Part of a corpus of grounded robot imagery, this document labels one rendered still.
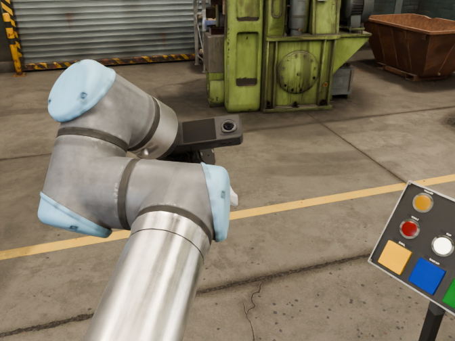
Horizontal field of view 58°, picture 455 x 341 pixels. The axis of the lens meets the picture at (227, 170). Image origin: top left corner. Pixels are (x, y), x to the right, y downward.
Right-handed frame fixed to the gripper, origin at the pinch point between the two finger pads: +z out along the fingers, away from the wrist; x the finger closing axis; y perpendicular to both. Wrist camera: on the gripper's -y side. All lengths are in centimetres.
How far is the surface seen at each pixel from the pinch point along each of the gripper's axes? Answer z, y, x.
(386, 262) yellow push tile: 66, -10, 13
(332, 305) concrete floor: 181, 46, 11
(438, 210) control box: 63, -29, 3
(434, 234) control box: 64, -26, 9
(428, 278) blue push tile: 64, -20, 20
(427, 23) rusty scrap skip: 629, -98, -466
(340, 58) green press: 404, 31, -311
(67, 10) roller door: 266, 410, -545
